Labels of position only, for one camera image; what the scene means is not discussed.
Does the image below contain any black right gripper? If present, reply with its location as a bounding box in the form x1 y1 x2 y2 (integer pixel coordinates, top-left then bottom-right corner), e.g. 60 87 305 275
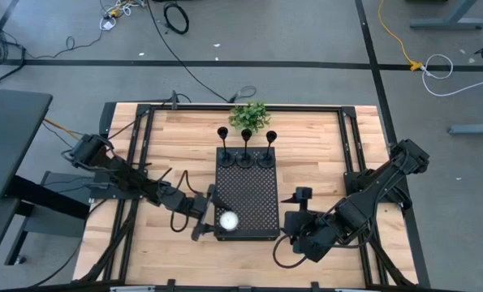
280 186 336 264

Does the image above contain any black metal candlestick holder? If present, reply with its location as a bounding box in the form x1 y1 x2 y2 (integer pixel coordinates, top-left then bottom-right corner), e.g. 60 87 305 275
216 126 236 168
235 128 256 170
257 130 278 170

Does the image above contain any black perforated metal stand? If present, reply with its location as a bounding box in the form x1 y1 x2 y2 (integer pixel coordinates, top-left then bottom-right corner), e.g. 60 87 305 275
214 146 282 242

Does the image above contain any white cable bundle with adapter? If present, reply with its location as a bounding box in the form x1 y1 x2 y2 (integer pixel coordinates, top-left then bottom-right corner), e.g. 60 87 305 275
98 0 147 32

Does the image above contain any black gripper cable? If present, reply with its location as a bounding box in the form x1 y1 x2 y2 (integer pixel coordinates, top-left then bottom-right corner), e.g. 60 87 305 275
272 234 308 270
169 169 193 234

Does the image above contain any coiled black cable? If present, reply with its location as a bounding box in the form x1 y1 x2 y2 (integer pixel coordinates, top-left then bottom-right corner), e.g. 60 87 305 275
162 2 191 36

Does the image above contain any dark gray desk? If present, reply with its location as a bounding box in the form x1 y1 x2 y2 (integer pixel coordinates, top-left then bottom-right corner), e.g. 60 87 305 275
0 85 92 281

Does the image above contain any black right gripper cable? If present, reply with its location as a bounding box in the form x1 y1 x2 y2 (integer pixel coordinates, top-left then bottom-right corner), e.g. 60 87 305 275
272 234 308 270

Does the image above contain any long black floor cable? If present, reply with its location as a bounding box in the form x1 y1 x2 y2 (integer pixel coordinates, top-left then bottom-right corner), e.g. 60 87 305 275
145 0 231 103

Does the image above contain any yellow floor cable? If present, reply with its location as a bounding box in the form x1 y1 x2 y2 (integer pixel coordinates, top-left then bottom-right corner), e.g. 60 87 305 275
377 0 424 72

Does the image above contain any green plant in white pot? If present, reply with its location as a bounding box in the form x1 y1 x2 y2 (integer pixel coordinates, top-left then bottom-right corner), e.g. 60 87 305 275
227 101 273 135

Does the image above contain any white floor cable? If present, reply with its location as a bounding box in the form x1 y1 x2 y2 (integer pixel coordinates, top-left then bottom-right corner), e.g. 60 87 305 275
421 53 483 98

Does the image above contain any white round ball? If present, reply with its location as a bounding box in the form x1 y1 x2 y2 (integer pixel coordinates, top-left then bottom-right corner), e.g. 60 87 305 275
218 210 240 233

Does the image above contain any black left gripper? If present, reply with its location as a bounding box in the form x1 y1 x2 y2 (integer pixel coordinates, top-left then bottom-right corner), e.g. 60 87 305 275
182 184 234 243

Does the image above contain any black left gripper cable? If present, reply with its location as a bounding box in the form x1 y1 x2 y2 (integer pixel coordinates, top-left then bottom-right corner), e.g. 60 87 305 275
169 169 193 234

